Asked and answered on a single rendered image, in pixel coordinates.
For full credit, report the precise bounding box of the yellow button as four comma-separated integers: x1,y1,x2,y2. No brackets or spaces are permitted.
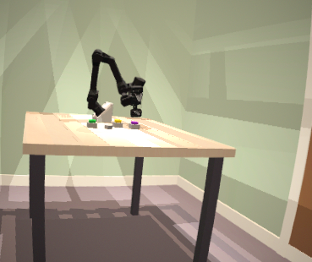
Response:
112,119,123,128

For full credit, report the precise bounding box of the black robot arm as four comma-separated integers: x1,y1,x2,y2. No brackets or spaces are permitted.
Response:
87,49,145,116

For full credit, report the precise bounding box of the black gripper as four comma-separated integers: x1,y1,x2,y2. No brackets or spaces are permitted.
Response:
129,85,143,117

